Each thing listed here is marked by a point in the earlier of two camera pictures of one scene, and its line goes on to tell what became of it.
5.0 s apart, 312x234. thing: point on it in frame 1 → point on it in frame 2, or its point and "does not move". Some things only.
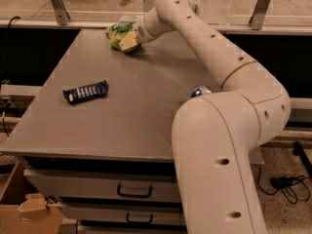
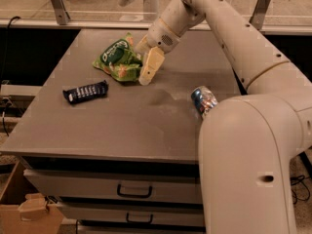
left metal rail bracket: [61, 13] does not move
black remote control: [86, 92] does not move
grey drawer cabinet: [98, 136] does not move
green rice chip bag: [115, 33] → [121, 59]
